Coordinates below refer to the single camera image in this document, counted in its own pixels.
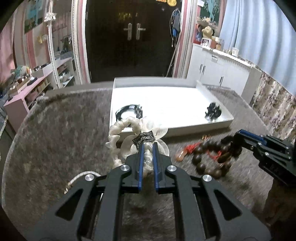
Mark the grey fluffy rug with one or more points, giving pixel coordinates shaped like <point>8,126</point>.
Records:
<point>59,184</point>

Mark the dark double door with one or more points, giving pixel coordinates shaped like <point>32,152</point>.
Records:
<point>131,38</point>

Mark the cream satin scrunchie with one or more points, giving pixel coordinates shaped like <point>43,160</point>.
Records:
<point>144,133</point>

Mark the pink curtain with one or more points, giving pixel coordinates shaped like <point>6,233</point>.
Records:
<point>7,59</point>

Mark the black hair claw clip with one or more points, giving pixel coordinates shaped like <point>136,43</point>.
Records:
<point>213,111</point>

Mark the dolphin poster right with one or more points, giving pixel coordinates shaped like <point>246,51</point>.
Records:
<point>211,10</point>

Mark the pink shelf unit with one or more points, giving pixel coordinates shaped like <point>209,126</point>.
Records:
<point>20,105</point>

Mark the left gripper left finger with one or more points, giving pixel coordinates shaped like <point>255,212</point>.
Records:
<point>133,182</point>

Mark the white shallow tray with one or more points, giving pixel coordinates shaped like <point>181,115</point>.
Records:
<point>173,103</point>

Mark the dolphin poster left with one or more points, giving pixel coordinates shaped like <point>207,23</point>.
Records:
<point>34,14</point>

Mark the standing mirror white frame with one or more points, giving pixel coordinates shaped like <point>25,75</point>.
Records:
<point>65,22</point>

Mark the plush toy on cabinet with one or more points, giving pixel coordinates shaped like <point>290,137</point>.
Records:
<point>207,32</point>

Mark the white cabinet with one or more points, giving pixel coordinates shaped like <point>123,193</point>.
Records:
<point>213,67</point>

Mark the blue curtain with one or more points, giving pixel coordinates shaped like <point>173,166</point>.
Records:
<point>264,36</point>

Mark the dolphin poster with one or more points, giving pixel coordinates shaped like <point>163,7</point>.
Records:
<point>34,14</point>
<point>211,10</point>

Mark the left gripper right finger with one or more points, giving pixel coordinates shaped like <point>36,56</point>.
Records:
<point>165,173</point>

